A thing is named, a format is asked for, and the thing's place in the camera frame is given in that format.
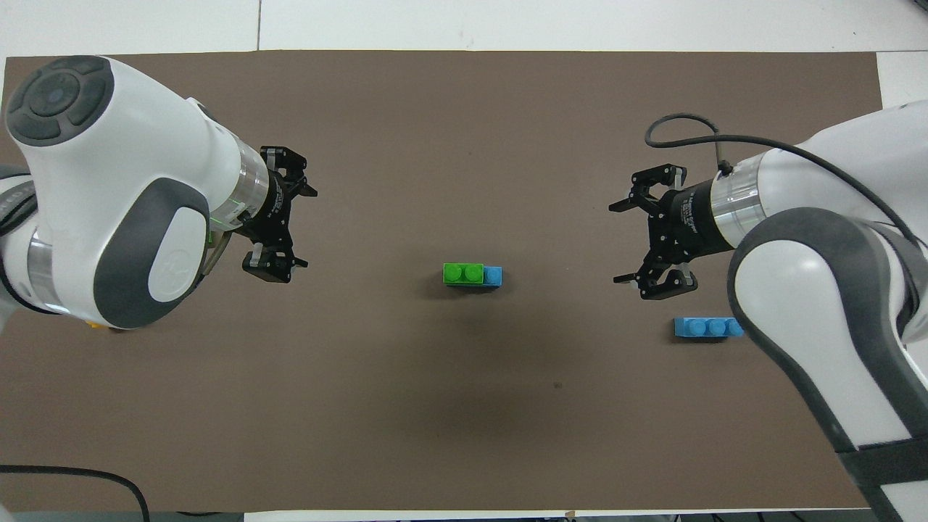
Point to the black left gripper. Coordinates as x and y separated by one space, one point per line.
272 210

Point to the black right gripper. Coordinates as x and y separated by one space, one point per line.
689 217

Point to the blue three-stud toy block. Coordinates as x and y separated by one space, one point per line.
707 328
494 277

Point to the plain green toy block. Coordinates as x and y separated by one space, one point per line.
462 273

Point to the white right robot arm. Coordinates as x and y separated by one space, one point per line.
812 239

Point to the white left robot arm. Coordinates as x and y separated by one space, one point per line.
109 167

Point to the yellow toy block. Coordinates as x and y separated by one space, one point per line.
96 325

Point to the brown paper table mat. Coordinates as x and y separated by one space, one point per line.
449 145

